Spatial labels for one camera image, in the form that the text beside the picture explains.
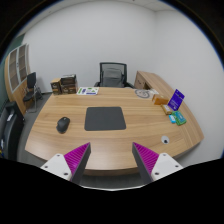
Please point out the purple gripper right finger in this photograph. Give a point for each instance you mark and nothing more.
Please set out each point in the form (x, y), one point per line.
(153, 166)

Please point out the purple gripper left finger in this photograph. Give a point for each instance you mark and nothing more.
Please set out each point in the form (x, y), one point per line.
(70, 166)

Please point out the black computer mouse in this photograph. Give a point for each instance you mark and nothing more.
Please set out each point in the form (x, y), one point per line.
(62, 124)

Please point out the dark grey mouse pad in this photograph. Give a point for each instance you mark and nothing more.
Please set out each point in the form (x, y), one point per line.
(104, 119)

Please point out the white round desk grommet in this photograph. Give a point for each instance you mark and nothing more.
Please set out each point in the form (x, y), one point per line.
(165, 140)

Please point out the small blue packet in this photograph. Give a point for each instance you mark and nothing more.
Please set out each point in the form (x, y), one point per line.
(172, 119)

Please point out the green packet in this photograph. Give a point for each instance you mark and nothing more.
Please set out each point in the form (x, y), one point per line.
(179, 118)

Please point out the small yellow packet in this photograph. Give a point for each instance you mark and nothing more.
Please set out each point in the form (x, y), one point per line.
(166, 109)

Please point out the orange cardboard box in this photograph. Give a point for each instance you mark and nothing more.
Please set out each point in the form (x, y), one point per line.
(159, 99)

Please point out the round clear coaster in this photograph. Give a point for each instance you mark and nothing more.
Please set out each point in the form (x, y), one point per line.
(142, 93)

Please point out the purple standing card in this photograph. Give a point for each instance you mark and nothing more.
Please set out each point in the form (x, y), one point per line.
(176, 100)

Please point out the white green printed sheet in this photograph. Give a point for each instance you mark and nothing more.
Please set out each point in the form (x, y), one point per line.
(88, 91)

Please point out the black chair at left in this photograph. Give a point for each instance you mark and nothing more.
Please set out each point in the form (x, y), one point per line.
(11, 126)

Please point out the large dark brown box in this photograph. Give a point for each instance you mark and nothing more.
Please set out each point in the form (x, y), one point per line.
(69, 84)

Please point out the small brown box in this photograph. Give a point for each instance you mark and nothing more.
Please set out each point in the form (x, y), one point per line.
(56, 86)

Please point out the wooden side cabinet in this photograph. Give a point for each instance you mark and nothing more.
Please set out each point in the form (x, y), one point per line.
(146, 80)

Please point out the black visitor chair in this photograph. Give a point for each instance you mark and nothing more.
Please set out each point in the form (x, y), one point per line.
(33, 92)

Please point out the black mesh office chair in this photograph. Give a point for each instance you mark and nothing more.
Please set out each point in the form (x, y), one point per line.
(113, 74)

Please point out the wooden glass-door bookcase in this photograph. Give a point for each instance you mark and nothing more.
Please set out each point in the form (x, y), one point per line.
(15, 72)

